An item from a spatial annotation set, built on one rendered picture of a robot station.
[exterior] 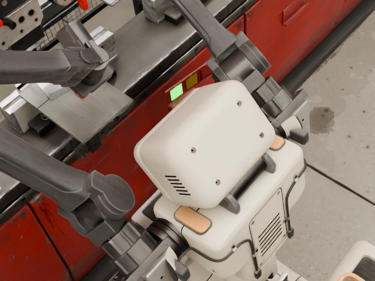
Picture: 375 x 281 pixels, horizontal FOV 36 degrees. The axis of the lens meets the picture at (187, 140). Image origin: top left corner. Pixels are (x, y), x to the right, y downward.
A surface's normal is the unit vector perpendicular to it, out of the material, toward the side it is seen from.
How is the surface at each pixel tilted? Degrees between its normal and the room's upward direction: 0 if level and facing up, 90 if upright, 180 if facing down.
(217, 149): 48
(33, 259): 90
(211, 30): 39
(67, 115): 0
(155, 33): 0
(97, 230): 61
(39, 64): 52
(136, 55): 0
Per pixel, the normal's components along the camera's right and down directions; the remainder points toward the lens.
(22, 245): 0.74, 0.50
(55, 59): 0.64, -0.47
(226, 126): 0.50, -0.04
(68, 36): -0.44, 0.20
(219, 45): -0.15, 0.04
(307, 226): -0.09, -0.59
